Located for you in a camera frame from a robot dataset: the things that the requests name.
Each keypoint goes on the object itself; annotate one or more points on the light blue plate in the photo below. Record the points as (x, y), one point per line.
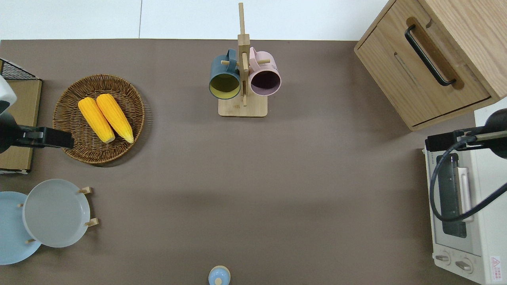
(12, 233)

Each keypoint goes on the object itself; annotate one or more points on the dark blue mug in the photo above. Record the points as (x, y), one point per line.
(222, 69)

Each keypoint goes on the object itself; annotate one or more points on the wooden cabinet box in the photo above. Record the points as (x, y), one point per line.
(396, 59)

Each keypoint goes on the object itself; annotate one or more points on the yellow corn cob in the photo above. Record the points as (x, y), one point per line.
(96, 120)
(115, 118)

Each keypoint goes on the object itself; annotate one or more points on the grey plate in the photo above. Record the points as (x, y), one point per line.
(55, 213)

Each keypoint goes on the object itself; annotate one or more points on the wooden plate rack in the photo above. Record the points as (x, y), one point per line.
(88, 190)

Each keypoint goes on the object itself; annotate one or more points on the wooden basket lid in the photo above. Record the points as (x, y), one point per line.
(21, 99)

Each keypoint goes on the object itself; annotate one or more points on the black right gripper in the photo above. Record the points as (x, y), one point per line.
(497, 146)

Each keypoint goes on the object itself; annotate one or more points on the brown table mat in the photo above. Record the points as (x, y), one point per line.
(277, 178)

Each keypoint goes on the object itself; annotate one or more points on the white toaster oven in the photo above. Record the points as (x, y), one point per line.
(487, 237)

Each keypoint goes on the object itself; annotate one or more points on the wooden mug rack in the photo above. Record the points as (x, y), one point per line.
(253, 107)

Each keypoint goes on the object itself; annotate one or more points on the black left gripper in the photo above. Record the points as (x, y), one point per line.
(16, 136)

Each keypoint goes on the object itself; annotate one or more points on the pink mug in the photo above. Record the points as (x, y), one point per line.
(273, 65)

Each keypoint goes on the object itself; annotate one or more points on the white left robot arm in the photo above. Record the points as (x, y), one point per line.
(6, 95)

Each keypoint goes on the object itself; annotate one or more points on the round wicker basket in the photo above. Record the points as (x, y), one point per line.
(71, 138)

